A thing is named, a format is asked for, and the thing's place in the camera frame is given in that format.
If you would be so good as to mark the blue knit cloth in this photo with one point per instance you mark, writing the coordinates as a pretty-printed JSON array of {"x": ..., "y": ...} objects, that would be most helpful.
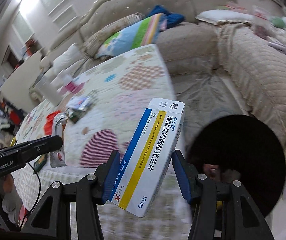
[{"x": 173, "y": 19}]

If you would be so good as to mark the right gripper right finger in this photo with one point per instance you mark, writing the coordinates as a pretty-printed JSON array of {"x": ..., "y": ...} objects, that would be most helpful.
[{"x": 228, "y": 205}]

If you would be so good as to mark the beige quilted sofa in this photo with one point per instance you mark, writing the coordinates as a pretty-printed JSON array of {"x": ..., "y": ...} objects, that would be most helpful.
[{"x": 217, "y": 71}]

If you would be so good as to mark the grey thermos bottle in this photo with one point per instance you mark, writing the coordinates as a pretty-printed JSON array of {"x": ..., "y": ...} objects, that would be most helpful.
[{"x": 44, "y": 87}]

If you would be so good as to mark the clear candy jar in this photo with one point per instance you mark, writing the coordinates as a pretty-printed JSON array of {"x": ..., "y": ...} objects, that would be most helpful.
[{"x": 261, "y": 22}]

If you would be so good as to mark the white pink pill bottle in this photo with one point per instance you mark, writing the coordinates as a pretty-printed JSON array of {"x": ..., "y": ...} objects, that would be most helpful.
[{"x": 67, "y": 81}]

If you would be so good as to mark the striped colourful pillow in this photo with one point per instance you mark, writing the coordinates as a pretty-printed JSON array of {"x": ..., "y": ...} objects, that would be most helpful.
[{"x": 139, "y": 34}]

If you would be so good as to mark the patchwork quilted blanket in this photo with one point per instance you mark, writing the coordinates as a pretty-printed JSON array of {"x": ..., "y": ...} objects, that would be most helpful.
[{"x": 122, "y": 87}]

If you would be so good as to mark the white ruffled cushion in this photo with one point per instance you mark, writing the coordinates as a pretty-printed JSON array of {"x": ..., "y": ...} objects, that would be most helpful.
[{"x": 218, "y": 16}]

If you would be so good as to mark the white fluffy pillow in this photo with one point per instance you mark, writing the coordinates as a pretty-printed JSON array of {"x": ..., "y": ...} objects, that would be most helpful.
[{"x": 67, "y": 58}]

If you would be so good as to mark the small green box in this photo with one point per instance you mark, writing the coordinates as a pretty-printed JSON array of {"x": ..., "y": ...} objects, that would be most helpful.
[{"x": 75, "y": 115}]

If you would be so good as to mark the green white plush toy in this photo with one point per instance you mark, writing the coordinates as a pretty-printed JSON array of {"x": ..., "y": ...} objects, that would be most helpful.
[{"x": 278, "y": 22}]

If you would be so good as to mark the black trash bin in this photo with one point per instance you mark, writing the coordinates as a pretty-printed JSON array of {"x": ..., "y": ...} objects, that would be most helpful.
[{"x": 244, "y": 144}]

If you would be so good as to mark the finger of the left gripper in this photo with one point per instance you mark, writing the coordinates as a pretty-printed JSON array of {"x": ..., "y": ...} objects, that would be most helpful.
[{"x": 27, "y": 151}]

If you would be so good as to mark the gloved left hand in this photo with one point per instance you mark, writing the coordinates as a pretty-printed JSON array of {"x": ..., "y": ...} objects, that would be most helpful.
[{"x": 11, "y": 203}]

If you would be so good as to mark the red mesh scrubber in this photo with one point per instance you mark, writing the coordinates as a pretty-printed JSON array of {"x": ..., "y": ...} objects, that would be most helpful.
[{"x": 49, "y": 122}]

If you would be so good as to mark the orange snack wrapper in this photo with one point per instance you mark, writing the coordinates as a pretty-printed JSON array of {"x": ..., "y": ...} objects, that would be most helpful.
[{"x": 57, "y": 157}]

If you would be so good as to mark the purple white medicine box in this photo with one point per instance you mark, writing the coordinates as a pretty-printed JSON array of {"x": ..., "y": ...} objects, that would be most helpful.
[{"x": 79, "y": 103}]

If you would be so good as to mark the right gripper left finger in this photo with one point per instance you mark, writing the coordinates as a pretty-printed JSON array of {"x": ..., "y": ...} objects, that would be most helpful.
[{"x": 51, "y": 218}]

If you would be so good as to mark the blue yellow medicine box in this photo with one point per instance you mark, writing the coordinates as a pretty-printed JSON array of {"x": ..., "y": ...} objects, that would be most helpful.
[{"x": 148, "y": 156}]

